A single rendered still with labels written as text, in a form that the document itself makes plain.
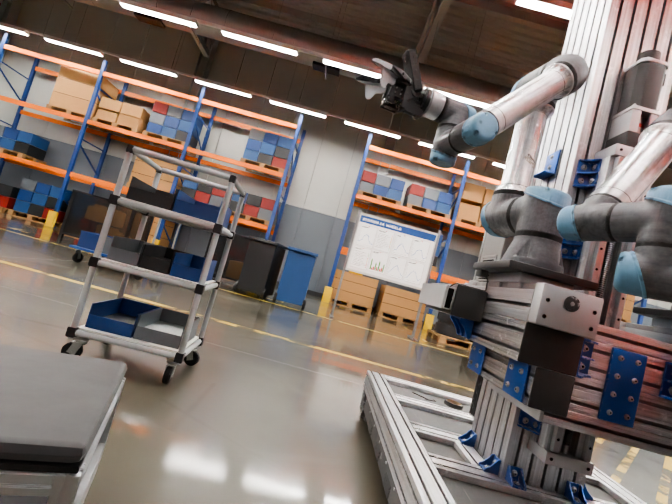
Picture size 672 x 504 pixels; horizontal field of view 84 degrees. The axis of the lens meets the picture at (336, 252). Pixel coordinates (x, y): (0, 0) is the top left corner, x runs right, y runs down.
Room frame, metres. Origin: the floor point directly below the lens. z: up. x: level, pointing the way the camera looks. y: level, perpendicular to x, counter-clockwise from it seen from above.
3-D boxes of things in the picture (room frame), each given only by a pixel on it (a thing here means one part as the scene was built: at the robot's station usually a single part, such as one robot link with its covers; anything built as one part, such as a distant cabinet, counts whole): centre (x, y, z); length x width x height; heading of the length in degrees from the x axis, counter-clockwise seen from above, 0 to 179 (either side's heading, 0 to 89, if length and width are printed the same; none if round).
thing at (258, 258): (6.45, 1.17, 0.49); 0.64 x 0.54 x 0.97; 170
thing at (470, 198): (10.16, -4.12, 2.30); 8.30 x 1.23 x 4.60; 90
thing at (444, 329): (7.59, -3.03, 0.55); 1.40 x 0.80 x 1.09; 92
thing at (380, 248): (6.43, -0.94, 0.98); 1.50 x 0.50 x 1.95; 90
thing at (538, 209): (1.00, -0.51, 0.98); 0.13 x 0.12 x 0.14; 15
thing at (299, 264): (6.45, 0.56, 0.49); 0.64 x 0.54 x 0.97; 7
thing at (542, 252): (0.99, -0.52, 0.87); 0.15 x 0.15 x 0.10
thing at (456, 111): (1.05, -0.23, 1.21); 0.11 x 0.08 x 0.09; 105
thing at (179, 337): (1.88, 0.81, 0.50); 0.54 x 0.42 x 1.00; 96
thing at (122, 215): (7.55, 4.57, 0.49); 1.26 x 0.85 x 0.97; 92
